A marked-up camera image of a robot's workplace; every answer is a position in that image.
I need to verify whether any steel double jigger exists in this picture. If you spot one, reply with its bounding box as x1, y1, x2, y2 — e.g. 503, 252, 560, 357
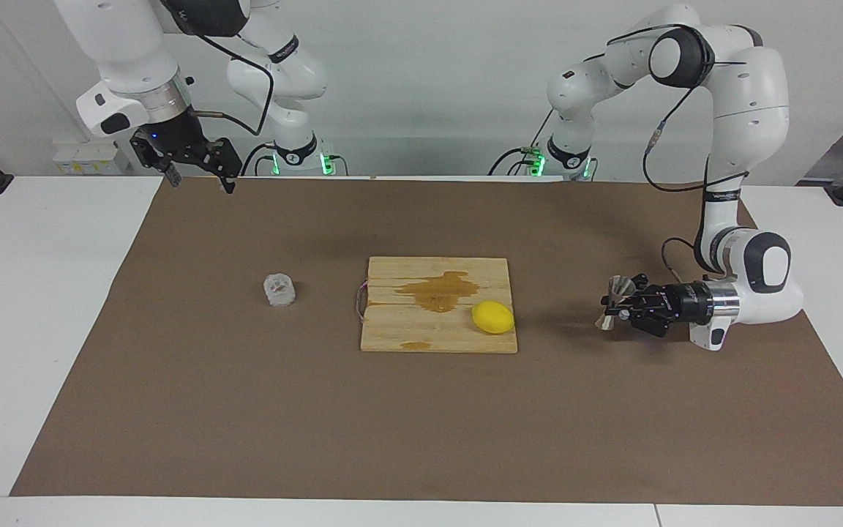
595, 275, 632, 332

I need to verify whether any clear glass cup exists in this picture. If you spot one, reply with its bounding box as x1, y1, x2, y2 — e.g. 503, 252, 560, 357
263, 273, 296, 307

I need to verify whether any yellow lemon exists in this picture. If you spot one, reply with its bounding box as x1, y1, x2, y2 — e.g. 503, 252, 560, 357
471, 300, 516, 335

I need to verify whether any wooden cutting board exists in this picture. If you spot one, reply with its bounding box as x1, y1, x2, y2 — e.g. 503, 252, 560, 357
354, 255, 519, 354

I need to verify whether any brown table mat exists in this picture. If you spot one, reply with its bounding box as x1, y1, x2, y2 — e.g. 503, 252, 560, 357
10, 176, 843, 506

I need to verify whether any white wall outlet box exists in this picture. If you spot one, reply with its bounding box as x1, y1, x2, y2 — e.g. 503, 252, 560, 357
52, 141, 130, 175

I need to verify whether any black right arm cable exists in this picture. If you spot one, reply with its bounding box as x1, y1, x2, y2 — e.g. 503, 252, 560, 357
162, 0, 280, 140

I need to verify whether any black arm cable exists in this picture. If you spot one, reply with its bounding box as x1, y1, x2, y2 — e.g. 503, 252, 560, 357
590, 26, 752, 283
162, 0, 280, 140

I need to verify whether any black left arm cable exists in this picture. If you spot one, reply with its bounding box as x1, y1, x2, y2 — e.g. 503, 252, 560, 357
590, 26, 752, 283

